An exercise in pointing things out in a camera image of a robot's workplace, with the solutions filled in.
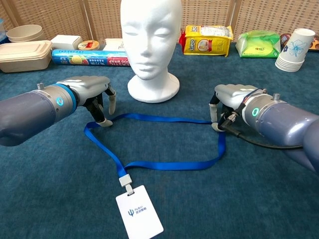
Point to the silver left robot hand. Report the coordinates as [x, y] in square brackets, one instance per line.
[89, 85]

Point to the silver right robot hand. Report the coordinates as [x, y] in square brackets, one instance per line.
[231, 94]

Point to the white ID badge card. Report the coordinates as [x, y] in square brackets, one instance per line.
[139, 214]

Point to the silver-blue right robot arm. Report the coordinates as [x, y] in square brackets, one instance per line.
[279, 119]

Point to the silver-blue left robot arm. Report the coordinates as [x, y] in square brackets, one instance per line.
[25, 114]

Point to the blue plastic wrap box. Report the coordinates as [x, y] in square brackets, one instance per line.
[87, 58]

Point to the round tin with red label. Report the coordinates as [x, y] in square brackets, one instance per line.
[88, 45]

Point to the small white cardboard box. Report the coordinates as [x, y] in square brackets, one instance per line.
[66, 41]

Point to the green tissue pack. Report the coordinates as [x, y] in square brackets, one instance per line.
[256, 46]

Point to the yellow snack bag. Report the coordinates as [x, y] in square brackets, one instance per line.
[207, 44]

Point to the beige lidded lunch box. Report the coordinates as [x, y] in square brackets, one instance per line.
[22, 57]

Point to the wicker folding screen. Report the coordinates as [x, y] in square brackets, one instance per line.
[62, 17]

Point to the white foam mannequin head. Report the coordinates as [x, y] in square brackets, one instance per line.
[149, 37]

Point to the brown cookie bag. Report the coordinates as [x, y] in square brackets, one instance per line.
[285, 38]

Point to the stack of white paper cups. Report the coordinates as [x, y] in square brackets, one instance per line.
[295, 47]

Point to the beige paper bowl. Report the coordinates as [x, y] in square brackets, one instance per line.
[25, 32]

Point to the blue lidded plastic container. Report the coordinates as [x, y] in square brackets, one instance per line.
[1, 30]

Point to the teal table cloth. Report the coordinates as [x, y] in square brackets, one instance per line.
[49, 186]

